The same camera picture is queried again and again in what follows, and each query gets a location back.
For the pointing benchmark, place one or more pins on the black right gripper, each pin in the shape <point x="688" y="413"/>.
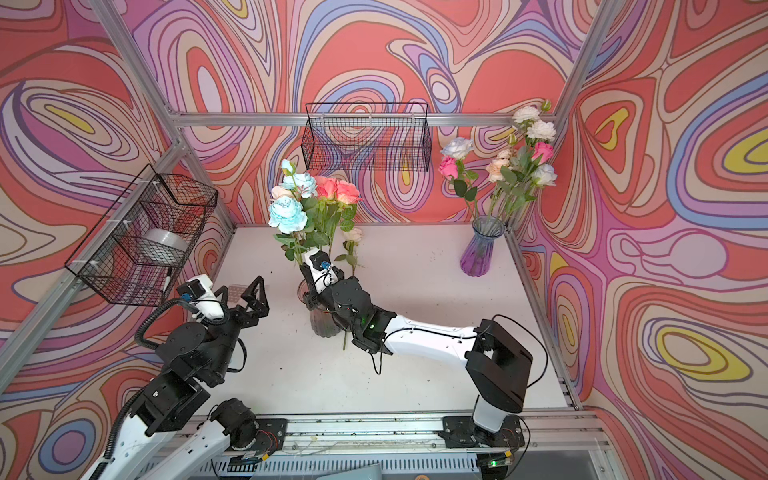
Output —
<point x="312" y="295"/>

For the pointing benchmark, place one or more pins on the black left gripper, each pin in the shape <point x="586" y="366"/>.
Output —
<point x="248" y="319"/>

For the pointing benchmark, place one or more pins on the red glass vase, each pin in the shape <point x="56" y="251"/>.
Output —
<point x="321" y="320"/>

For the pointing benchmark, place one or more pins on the small pink rosebud stem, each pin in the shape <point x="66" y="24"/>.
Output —
<point x="352" y="240"/>

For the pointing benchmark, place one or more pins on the coral pink rose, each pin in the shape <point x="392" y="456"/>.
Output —
<point x="337" y="205"/>

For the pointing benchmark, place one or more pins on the pale blue rose spray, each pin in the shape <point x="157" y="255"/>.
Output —
<point x="294" y="220"/>

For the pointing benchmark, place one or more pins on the purple ribbed glass vase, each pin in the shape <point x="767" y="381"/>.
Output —
<point x="476" y="258"/>

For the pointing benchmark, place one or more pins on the pink rose stem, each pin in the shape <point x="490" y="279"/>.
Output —
<point x="462" y="181"/>

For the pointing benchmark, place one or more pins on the white blue rose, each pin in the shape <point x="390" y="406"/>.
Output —
<point x="458" y="148"/>
<point x="543" y="176"/>

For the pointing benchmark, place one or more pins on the peach rose spray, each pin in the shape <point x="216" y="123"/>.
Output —
<point x="495" y="170"/>

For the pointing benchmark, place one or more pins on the cream rose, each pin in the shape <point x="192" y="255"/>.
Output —
<point x="278" y="192"/>

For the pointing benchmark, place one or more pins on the white rose spray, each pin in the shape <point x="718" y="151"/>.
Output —
<point x="529" y="121"/>

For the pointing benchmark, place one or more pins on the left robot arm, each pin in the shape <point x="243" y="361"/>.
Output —
<point x="152" y="416"/>

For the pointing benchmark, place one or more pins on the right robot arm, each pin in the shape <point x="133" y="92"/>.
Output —
<point x="499" y="366"/>

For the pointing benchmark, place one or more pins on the silver tape roll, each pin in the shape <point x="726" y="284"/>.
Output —
<point x="160" y="241"/>

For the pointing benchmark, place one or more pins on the black wire basket left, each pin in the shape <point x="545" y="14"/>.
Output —
<point x="137" y="252"/>

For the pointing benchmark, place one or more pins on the black wire basket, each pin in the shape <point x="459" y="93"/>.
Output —
<point x="137" y="252"/>
<point x="367" y="136"/>

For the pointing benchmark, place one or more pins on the black wire basket back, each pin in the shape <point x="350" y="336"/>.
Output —
<point x="367" y="136"/>

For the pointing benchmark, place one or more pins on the metal base rail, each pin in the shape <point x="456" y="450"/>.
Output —
<point x="417" y="446"/>

